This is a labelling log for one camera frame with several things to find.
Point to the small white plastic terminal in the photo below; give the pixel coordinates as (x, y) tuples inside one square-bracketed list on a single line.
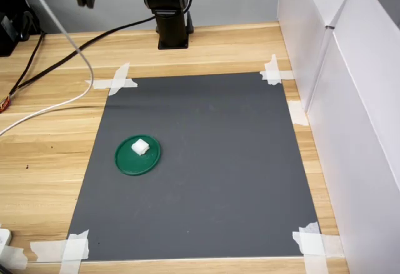
[(140, 147)]

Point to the round green lid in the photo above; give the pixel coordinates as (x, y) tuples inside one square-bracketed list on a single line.
[(134, 164)]

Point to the black clamp device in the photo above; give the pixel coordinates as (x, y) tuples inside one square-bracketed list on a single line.
[(14, 33)]

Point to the white masking tape patch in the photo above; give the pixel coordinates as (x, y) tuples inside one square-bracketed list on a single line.
[(117, 80), (12, 256), (273, 74), (312, 244), (297, 113), (73, 249)]

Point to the red and yellow connector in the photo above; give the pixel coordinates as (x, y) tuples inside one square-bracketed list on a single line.
[(4, 103)]

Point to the white partition board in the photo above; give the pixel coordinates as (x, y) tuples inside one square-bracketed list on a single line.
[(359, 114), (303, 20)]

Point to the dark grey mat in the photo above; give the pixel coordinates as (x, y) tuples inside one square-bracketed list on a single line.
[(203, 177)]

